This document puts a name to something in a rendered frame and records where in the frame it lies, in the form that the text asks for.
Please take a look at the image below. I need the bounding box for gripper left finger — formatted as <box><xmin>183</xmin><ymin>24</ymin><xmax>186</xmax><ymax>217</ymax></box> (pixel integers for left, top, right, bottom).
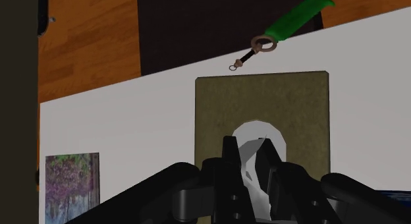
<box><xmin>65</xmin><ymin>136</ymin><xmax>257</xmax><ymax>224</ymax></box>

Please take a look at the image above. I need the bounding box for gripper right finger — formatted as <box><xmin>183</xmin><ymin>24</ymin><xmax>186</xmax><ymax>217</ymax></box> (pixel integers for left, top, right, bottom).
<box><xmin>256</xmin><ymin>138</ymin><xmax>411</xmax><ymax>224</ymax></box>

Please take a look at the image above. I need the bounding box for white spoon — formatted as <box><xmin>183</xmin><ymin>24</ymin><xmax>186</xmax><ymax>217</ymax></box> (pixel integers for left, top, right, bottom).
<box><xmin>231</xmin><ymin>119</ymin><xmax>287</xmax><ymax>223</ymax></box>

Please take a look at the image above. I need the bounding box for dark blue flat object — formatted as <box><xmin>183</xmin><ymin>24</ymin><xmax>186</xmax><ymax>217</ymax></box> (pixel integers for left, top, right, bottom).
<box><xmin>375</xmin><ymin>190</ymin><xmax>411</xmax><ymax>207</ymax></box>

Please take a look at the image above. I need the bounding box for olive square mat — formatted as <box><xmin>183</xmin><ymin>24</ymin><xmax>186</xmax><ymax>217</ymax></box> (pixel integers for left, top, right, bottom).
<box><xmin>194</xmin><ymin>70</ymin><xmax>331</xmax><ymax>182</ymax></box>

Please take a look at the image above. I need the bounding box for book with purple floral cover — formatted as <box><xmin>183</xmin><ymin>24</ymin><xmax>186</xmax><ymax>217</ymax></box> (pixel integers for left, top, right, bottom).
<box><xmin>44</xmin><ymin>152</ymin><xmax>101</xmax><ymax>224</ymax></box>

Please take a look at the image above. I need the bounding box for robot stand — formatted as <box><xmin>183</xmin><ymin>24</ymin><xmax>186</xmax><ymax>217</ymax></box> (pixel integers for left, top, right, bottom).
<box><xmin>136</xmin><ymin>0</ymin><xmax>324</xmax><ymax>77</ymax></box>

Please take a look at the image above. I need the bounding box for dark tall furniture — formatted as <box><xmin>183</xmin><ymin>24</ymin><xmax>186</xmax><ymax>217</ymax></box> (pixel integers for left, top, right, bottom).
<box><xmin>0</xmin><ymin>0</ymin><xmax>40</xmax><ymax>224</ymax></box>

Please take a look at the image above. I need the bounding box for green handled tool with ring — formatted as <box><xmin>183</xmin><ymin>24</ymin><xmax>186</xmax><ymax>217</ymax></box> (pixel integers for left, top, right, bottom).
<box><xmin>228</xmin><ymin>0</ymin><xmax>336</xmax><ymax>72</ymax></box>

